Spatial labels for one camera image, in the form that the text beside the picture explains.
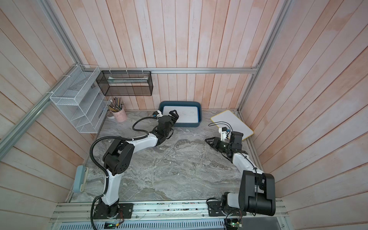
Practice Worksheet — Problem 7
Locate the blue whiteboard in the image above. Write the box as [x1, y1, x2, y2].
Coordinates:
[163, 105, 200, 124]

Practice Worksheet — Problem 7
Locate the yellow whiteboard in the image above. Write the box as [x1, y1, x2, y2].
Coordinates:
[210, 110, 254, 140]

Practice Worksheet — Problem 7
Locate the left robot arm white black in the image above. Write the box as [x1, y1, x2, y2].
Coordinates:
[90, 110, 179, 218]

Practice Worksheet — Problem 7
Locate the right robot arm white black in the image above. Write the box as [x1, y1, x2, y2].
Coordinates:
[205, 131, 276, 216]

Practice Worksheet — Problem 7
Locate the teal plastic storage box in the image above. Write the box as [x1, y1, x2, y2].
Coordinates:
[159, 101, 202, 127]

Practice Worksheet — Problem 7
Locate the pink pencil cup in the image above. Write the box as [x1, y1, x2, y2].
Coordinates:
[109, 97, 127, 123]

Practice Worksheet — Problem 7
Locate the light blue eraser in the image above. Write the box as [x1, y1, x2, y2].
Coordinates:
[72, 165, 89, 193]

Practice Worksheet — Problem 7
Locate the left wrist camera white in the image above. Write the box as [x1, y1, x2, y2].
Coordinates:
[152, 110, 163, 118]

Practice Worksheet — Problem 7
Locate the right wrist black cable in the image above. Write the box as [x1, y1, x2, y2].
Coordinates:
[208, 121, 233, 130]

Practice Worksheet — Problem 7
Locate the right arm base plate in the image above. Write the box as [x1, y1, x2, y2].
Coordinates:
[206, 199, 241, 217]

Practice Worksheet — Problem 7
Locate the black mesh wall basket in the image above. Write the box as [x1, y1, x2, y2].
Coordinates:
[96, 70, 153, 96]

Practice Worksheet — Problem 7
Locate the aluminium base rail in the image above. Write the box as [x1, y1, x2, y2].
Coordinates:
[48, 198, 289, 223]

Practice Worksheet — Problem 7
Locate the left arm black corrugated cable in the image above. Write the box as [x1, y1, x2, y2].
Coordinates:
[89, 116, 159, 230]

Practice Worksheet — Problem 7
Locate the white wire mesh shelf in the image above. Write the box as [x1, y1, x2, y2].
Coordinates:
[50, 65, 109, 134]

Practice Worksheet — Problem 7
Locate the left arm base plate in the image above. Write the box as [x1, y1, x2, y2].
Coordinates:
[92, 202, 134, 219]

